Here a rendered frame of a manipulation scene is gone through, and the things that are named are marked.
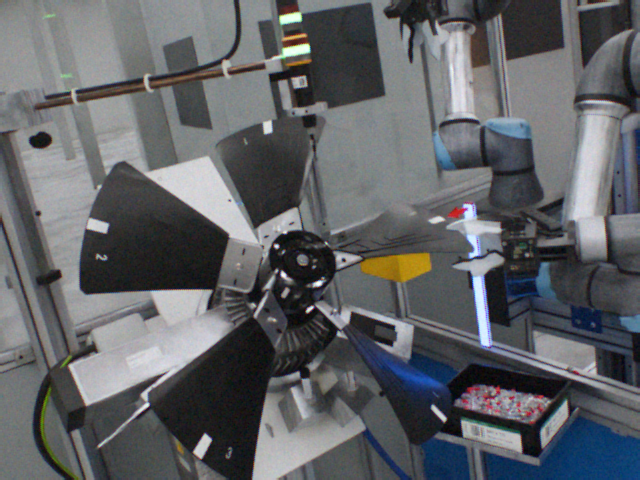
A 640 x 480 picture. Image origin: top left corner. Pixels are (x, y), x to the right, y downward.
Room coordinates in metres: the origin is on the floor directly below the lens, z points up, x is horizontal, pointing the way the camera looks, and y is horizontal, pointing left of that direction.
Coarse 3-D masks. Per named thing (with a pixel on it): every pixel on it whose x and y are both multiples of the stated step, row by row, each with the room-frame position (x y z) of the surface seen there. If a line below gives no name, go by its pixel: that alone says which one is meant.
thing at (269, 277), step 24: (288, 240) 1.13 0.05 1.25; (312, 240) 1.14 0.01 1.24; (264, 264) 1.11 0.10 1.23; (288, 264) 1.09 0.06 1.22; (312, 264) 1.11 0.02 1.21; (336, 264) 1.11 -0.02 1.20; (264, 288) 1.11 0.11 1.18; (288, 288) 1.06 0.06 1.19; (312, 288) 1.07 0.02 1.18; (288, 312) 1.14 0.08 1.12; (312, 312) 1.15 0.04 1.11
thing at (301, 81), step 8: (304, 64) 1.18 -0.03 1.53; (296, 72) 1.18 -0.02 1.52; (304, 72) 1.18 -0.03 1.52; (296, 80) 1.18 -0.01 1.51; (304, 80) 1.18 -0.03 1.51; (296, 88) 1.19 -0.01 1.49; (304, 88) 1.18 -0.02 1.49; (312, 88) 1.19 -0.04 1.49; (296, 96) 1.19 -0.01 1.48; (304, 96) 1.18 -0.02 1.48; (312, 96) 1.19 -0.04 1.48; (304, 104) 1.18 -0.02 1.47; (312, 104) 1.19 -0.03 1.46; (304, 120) 1.19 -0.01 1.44; (312, 120) 1.19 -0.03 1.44
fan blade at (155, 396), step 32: (256, 320) 1.03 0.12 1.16; (224, 352) 0.97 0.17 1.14; (256, 352) 1.02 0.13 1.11; (160, 384) 0.89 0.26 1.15; (192, 384) 0.92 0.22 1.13; (224, 384) 0.95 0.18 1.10; (256, 384) 1.00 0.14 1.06; (160, 416) 0.87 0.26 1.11; (192, 416) 0.90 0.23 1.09; (224, 416) 0.93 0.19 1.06; (256, 416) 0.98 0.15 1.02; (192, 448) 0.88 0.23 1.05; (224, 448) 0.91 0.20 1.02; (256, 448) 0.96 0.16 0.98
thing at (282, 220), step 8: (296, 208) 1.22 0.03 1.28; (280, 216) 1.23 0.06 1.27; (288, 216) 1.22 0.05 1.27; (296, 216) 1.20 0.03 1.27; (264, 224) 1.24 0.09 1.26; (272, 224) 1.23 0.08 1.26; (280, 224) 1.22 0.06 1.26; (296, 224) 1.19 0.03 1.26; (264, 232) 1.23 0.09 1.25; (272, 232) 1.22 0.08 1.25; (280, 232) 1.20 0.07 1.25; (264, 240) 1.22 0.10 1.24; (272, 240) 1.20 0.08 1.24; (264, 248) 1.20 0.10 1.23
